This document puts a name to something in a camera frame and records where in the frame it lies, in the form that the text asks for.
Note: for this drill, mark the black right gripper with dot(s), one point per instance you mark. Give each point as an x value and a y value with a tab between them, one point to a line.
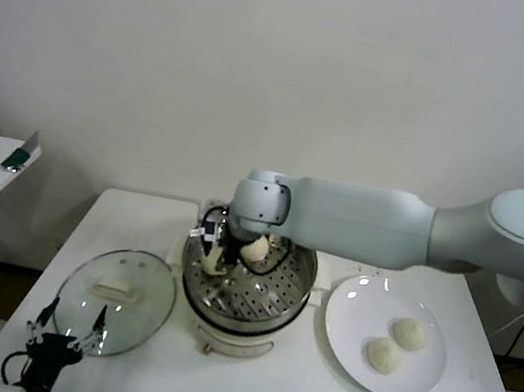
235	244

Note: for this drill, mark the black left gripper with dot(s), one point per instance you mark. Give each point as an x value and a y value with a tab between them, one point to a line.
46	353

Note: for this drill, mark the white steamed baozi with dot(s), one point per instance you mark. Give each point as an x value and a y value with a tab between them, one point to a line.
410	334
212	264
255	248
382	355

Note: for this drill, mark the round glass pot lid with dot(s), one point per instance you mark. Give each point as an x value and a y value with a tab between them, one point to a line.
142	297

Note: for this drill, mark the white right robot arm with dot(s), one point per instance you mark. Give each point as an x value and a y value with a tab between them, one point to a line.
363	224

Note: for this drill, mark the perforated steel steamer basket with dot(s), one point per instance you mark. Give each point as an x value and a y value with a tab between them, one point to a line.
301	274

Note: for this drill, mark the white electric cooking pot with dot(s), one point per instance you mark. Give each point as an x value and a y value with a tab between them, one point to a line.
231	340

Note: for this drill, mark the round white plate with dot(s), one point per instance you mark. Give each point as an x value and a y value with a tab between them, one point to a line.
351	323

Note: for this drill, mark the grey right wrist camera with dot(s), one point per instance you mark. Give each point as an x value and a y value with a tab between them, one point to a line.
207	234

